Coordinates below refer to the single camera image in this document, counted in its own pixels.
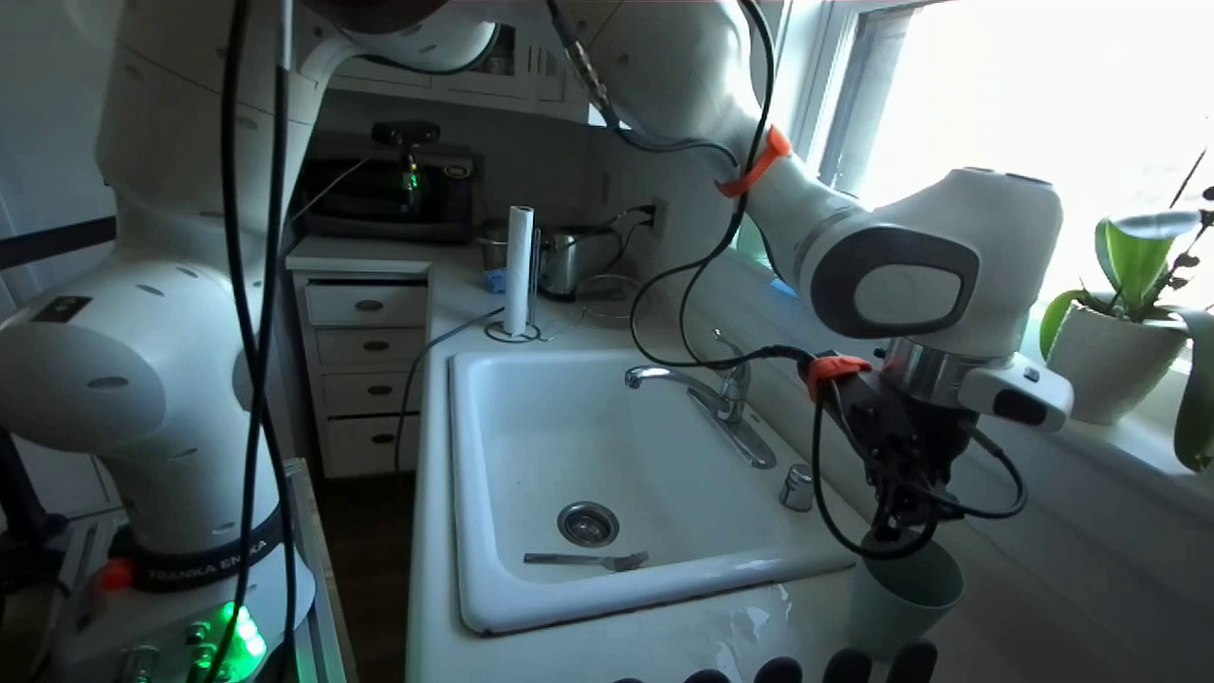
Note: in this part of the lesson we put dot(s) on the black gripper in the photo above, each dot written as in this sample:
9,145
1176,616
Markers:
907,455

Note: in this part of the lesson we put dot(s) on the light green plastic cup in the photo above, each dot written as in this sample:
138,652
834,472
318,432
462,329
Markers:
902,597

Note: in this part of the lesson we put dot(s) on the white ceramic sink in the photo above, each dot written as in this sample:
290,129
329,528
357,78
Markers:
539,432

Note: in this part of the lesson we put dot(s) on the steel sink drain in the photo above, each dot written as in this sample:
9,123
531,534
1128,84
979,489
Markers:
591,527

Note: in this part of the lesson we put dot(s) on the chrome faucet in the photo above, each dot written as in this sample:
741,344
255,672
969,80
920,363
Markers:
720,400

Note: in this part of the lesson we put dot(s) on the potted green plant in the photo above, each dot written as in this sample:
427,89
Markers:
1116,344

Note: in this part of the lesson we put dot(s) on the silver spoon left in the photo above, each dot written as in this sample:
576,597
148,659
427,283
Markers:
611,562

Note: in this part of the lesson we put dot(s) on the steel kettle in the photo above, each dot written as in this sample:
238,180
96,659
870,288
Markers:
569,257

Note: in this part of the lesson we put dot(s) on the black toaster oven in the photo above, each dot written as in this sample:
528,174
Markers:
415,188

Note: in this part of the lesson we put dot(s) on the white drawer cabinet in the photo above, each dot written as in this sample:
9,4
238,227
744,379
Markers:
363,323

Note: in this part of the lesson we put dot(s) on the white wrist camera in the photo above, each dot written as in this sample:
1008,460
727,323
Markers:
1021,393

